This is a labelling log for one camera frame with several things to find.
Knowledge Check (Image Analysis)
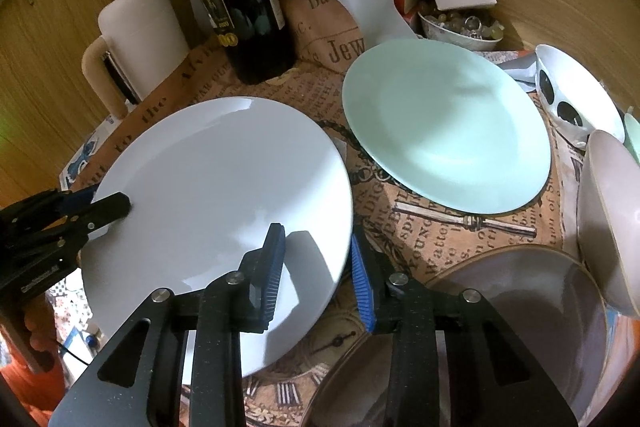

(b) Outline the white bowl with dark spots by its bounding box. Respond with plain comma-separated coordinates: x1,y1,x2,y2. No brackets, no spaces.
535,44,626,150

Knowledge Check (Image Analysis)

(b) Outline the small bowl of trinkets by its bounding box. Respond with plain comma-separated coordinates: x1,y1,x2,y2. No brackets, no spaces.
419,12,504,52

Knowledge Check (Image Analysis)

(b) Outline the vintage newspaper print mat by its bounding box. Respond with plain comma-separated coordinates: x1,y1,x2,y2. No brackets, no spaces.
74,0,586,427

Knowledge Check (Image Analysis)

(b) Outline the mint green plate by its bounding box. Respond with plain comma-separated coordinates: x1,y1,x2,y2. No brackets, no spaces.
342,39,551,215

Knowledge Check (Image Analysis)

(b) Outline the stitch cartoon sticker card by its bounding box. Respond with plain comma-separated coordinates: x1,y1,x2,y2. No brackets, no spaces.
58,115,120,191

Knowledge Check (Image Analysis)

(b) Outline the white plate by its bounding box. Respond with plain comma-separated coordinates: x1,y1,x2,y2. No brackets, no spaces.
81,96,352,375

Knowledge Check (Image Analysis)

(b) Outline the dark purple plate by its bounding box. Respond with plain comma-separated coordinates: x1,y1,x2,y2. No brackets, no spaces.
304,245,608,426

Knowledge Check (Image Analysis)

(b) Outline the pinkish grey bowl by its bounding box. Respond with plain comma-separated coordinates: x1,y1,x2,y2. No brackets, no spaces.
577,130,639,319

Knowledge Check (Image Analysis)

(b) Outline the mint green bowl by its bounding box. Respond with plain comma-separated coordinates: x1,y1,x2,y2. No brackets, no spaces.
623,112,640,162

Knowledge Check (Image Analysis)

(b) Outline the left hand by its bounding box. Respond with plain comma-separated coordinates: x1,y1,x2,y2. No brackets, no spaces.
24,294,58,357

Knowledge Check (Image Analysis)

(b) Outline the pink mug with handle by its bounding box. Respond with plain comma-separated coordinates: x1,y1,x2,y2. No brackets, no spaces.
81,0,190,119

